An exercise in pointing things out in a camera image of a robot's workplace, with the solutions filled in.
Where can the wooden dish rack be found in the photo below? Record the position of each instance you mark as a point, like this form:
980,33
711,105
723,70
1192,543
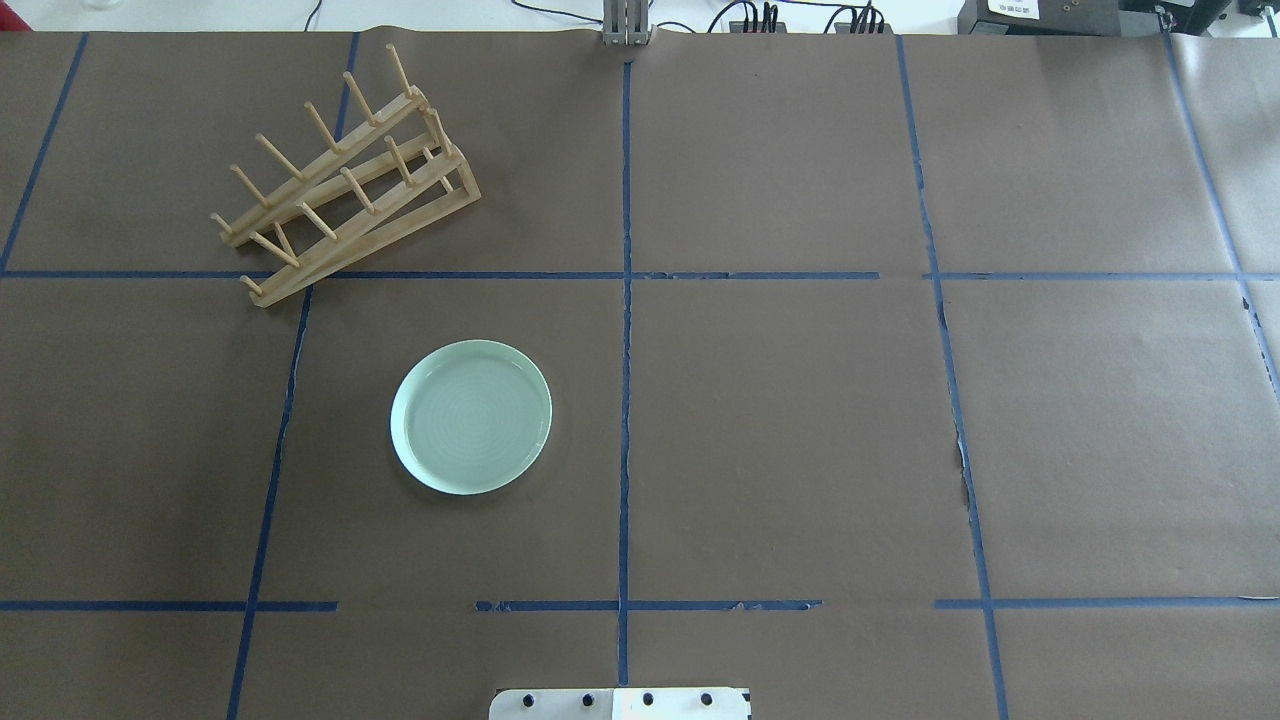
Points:
395,173

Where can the grey aluminium frame post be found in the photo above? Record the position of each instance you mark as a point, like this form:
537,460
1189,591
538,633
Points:
626,23

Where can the light green round plate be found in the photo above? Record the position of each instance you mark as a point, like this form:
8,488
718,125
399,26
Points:
471,417

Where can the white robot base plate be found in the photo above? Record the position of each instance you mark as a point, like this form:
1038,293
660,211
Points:
623,703

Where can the black usb hub orange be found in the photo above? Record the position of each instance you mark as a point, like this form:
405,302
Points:
757,18

